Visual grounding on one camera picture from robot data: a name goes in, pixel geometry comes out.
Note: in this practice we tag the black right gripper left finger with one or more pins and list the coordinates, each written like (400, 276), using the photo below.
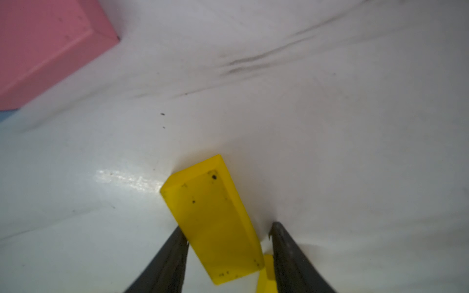
(166, 271)

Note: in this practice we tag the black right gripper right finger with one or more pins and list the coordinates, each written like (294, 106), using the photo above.
(293, 270)

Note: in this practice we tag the yellow angled block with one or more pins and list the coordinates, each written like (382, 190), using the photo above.
(267, 278)

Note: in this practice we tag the yellow rectangular block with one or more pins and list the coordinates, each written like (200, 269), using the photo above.
(207, 207)

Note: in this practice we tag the pink block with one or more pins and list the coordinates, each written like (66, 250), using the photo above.
(43, 42)

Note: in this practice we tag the blue block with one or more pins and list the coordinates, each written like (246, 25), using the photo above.
(6, 114)

